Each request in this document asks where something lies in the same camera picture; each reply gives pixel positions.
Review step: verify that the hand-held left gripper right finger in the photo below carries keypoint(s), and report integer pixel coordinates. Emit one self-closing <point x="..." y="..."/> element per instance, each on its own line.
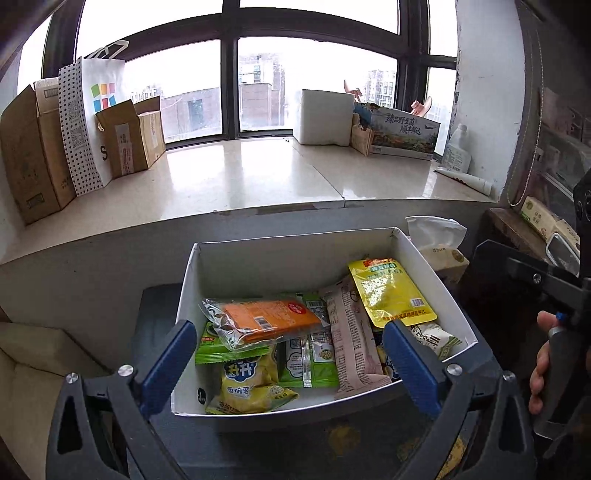
<point x="411" y="364"/>

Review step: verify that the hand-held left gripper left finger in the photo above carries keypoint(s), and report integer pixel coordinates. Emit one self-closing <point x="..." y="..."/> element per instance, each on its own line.
<point x="168" y="364"/>

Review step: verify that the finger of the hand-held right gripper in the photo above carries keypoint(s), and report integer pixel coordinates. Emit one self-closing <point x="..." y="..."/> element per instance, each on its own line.
<point x="535" y="278"/>

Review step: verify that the cream biscuit packet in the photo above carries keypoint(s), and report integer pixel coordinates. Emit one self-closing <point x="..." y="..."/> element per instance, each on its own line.
<point x="436" y="341"/>

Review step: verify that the green seaweed packet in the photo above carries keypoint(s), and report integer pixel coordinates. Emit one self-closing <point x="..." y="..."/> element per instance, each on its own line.
<point x="217" y="355"/>
<point x="314" y="364"/>

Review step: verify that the pink striped wafer packet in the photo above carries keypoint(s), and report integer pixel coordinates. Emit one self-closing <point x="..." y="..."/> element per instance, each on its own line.
<point x="355" y="341"/>

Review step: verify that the yellow chip bag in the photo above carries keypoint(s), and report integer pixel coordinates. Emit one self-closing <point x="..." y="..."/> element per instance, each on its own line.
<point x="251" y="383"/>

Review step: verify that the orange and silver packet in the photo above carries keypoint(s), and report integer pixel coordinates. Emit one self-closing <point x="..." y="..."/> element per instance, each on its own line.
<point x="268" y="316"/>

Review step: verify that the white cardboard box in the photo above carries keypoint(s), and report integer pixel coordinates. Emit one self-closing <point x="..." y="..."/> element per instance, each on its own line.
<point x="268" y="267"/>

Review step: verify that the person's right hand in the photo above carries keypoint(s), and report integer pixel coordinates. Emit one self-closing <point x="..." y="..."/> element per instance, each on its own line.
<point x="540" y="369"/>

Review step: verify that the wooden side shelf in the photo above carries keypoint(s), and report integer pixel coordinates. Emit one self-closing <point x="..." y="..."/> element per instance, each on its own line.
<point x="508" y="228"/>

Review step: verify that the cream tissue pack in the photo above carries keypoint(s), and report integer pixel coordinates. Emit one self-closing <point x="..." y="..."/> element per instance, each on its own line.
<point x="540" y="217"/>

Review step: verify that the beige tissue box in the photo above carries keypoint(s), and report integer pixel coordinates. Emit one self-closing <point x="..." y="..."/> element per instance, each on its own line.
<point x="443" y="258"/>

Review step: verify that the white tube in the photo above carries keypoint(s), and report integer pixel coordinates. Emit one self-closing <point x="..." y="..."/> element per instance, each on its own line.
<point x="466" y="180"/>

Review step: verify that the cream sofa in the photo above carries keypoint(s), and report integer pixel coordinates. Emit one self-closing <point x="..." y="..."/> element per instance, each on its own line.
<point x="32" y="383"/>

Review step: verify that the white plastic bottle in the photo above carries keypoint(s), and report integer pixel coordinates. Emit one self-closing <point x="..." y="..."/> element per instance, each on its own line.
<point x="457" y="154"/>

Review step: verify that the stitched leather panel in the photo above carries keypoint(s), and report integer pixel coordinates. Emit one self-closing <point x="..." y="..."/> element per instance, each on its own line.
<point x="524" y="92"/>

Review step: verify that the landscape printed box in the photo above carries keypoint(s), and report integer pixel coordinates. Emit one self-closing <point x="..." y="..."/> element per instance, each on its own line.
<point x="404" y="134"/>

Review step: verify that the stone windowsill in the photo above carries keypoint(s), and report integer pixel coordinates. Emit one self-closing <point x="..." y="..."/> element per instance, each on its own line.
<point x="258" y="184"/>

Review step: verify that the pink figure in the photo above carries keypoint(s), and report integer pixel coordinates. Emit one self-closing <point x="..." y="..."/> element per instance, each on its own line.
<point x="353" y="90"/>
<point x="422" y="107"/>

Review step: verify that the small wooden holder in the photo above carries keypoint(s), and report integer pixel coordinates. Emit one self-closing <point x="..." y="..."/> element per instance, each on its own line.
<point x="361" y="138"/>

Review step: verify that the small brown cardboard box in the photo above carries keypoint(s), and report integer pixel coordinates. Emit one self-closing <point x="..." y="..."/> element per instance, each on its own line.
<point x="129" y="143"/>

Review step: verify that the white dotted paper bag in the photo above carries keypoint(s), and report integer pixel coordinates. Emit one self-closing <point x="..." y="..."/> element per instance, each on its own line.
<point x="78" y="138"/>

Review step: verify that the large brown cardboard box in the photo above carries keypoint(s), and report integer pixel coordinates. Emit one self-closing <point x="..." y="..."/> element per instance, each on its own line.
<point x="27" y="157"/>

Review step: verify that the white foam box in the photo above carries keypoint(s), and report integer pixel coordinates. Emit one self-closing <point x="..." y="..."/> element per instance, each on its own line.
<point x="323" y="117"/>

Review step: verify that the black window frame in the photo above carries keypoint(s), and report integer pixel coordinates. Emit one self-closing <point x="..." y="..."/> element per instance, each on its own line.
<point x="230" y="69"/>

